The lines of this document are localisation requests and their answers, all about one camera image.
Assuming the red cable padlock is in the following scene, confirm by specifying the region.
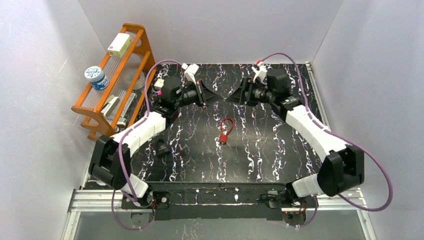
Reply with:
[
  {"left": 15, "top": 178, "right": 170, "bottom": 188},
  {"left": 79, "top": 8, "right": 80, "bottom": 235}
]
[{"left": 218, "top": 117, "right": 235, "bottom": 145}]

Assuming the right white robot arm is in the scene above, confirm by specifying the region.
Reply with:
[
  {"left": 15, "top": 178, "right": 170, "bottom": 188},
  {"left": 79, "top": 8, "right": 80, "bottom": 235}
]
[{"left": 226, "top": 69, "right": 365, "bottom": 204}]

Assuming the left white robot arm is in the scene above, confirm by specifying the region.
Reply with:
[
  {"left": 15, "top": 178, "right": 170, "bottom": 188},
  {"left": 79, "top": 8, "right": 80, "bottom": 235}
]
[{"left": 88, "top": 76, "right": 221, "bottom": 206}]

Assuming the black padlock key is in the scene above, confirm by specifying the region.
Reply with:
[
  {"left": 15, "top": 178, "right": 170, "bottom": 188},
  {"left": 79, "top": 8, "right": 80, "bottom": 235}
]
[{"left": 177, "top": 143, "right": 187, "bottom": 157}]

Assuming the small white cardboard box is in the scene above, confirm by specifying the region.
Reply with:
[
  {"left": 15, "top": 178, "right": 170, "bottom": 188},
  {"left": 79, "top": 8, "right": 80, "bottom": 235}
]
[{"left": 153, "top": 78, "right": 165, "bottom": 90}]

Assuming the clear glass bowl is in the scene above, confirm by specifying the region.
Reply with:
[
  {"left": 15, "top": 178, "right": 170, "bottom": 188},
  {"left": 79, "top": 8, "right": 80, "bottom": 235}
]
[{"left": 133, "top": 71, "right": 146, "bottom": 90}]

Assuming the black padlock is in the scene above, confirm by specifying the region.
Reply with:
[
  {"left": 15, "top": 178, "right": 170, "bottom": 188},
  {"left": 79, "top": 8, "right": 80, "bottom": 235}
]
[{"left": 155, "top": 138, "right": 171, "bottom": 158}]

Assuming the orange wooden shelf rack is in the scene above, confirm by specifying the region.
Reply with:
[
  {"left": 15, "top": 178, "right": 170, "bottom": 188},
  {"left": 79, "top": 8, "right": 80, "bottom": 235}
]
[{"left": 71, "top": 23, "right": 157, "bottom": 141}]

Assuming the white stapler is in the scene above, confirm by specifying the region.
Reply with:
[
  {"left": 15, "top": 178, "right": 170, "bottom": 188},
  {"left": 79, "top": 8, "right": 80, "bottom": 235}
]
[{"left": 100, "top": 95, "right": 120, "bottom": 118}]

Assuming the white green box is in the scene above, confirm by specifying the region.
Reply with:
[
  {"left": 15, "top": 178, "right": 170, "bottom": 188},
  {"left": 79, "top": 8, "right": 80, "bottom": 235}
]
[{"left": 107, "top": 33, "right": 132, "bottom": 58}]

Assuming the blue white round jar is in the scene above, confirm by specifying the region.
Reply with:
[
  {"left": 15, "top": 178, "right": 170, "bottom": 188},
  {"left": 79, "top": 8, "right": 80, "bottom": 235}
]
[{"left": 84, "top": 65, "right": 109, "bottom": 91}]

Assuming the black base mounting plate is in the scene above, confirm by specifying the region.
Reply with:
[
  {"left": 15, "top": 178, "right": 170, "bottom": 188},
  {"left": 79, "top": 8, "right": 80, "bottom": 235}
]
[{"left": 121, "top": 187, "right": 317, "bottom": 222}]

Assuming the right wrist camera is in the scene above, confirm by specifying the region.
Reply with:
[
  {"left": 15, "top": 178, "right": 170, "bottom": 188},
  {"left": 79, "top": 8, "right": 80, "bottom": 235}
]
[{"left": 251, "top": 60, "right": 267, "bottom": 84}]

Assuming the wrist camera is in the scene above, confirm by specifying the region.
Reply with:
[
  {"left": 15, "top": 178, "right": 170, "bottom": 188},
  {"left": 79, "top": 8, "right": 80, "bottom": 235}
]
[
  {"left": 251, "top": 60, "right": 267, "bottom": 84},
  {"left": 181, "top": 63, "right": 199, "bottom": 85}
]

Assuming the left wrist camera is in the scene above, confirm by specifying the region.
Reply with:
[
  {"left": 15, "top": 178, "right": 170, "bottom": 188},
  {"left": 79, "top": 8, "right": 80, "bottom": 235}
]
[{"left": 181, "top": 63, "right": 199, "bottom": 85}]

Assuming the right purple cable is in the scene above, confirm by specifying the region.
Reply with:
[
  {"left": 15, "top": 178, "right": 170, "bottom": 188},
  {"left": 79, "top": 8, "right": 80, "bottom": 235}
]
[{"left": 259, "top": 52, "right": 394, "bottom": 229}]

